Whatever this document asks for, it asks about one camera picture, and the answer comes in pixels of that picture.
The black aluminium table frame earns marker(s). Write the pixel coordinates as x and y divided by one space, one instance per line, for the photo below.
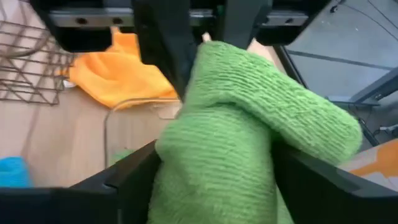
376 88

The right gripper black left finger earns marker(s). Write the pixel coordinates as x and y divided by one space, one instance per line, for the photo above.
77 208

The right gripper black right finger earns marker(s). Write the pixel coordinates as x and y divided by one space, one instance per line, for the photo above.
335 202

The orange microfiber towel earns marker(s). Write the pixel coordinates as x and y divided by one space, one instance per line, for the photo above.
118 77

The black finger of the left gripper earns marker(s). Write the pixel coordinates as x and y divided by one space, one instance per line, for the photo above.
168 46
245 21

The blue microfiber towel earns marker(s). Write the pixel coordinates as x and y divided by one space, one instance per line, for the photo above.
14 172

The green microfiber towel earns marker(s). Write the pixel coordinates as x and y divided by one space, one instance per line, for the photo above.
233 140

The clear plastic bin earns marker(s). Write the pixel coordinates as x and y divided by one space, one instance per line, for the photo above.
136 130

